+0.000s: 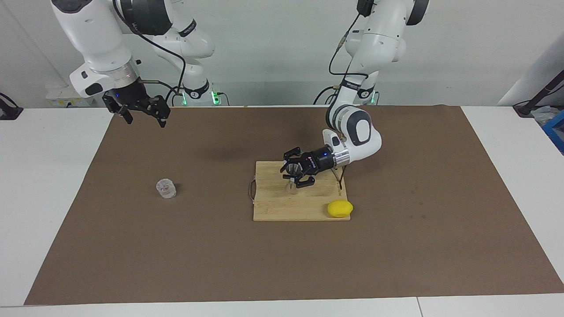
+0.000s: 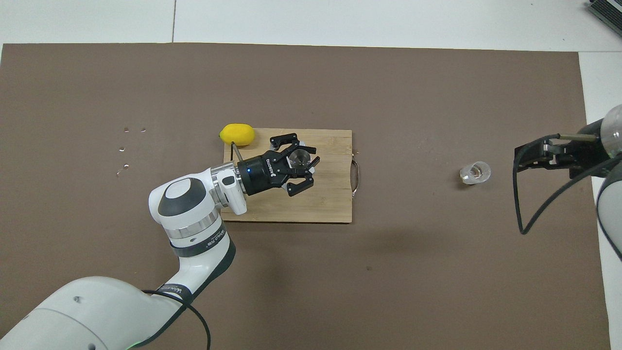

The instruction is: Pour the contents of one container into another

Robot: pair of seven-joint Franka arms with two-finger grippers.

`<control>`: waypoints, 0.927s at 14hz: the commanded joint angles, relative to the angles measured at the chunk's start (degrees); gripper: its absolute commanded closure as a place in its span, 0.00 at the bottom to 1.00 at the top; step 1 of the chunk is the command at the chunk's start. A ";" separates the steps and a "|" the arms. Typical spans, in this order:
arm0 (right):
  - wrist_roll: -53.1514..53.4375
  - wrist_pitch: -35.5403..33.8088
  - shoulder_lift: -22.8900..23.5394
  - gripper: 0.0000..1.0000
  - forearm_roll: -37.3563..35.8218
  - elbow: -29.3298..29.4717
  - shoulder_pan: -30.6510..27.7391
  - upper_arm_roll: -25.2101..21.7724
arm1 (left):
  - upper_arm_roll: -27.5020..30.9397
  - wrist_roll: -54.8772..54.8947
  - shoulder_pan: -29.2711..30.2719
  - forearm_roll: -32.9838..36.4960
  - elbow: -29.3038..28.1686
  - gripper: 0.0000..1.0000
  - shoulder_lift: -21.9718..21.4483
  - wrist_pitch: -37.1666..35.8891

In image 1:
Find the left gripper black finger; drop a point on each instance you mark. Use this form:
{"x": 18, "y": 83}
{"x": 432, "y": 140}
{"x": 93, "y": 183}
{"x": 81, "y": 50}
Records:
{"x": 294, "y": 154}
{"x": 306, "y": 180}

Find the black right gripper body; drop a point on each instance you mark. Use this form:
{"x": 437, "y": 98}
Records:
{"x": 130, "y": 94}

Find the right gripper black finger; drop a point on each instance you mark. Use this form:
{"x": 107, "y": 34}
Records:
{"x": 120, "y": 110}
{"x": 161, "y": 109}

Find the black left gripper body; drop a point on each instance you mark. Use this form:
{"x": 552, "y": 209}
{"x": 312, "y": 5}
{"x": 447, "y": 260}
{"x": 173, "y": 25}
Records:
{"x": 319, "y": 162}

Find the steel double jigger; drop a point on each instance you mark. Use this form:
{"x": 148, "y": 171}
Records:
{"x": 292, "y": 168}

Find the small clear glass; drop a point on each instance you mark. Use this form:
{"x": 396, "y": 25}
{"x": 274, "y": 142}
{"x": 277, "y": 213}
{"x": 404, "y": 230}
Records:
{"x": 166, "y": 189}

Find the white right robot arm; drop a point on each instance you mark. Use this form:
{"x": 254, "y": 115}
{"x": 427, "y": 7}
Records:
{"x": 97, "y": 39}

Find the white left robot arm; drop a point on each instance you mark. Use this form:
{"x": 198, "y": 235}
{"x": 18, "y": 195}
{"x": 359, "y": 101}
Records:
{"x": 374, "y": 44}

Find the wooden cutting board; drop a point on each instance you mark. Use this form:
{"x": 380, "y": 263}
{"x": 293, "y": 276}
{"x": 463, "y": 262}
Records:
{"x": 282, "y": 207}

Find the yellow lemon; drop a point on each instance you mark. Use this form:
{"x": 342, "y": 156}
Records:
{"x": 339, "y": 209}

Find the white power strip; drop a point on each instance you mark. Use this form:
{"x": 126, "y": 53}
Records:
{"x": 59, "y": 99}

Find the black clamp block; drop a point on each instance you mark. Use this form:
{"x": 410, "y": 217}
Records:
{"x": 9, "y": 112}

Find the brown table mat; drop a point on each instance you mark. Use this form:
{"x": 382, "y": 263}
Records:
{"x": 220, "y": 264}

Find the black stand pole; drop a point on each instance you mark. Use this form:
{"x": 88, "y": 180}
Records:
{"x": 535, "y": 99}

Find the blue box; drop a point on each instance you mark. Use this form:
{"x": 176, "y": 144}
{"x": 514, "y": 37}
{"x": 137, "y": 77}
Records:
{"x": 557, "y": 130}

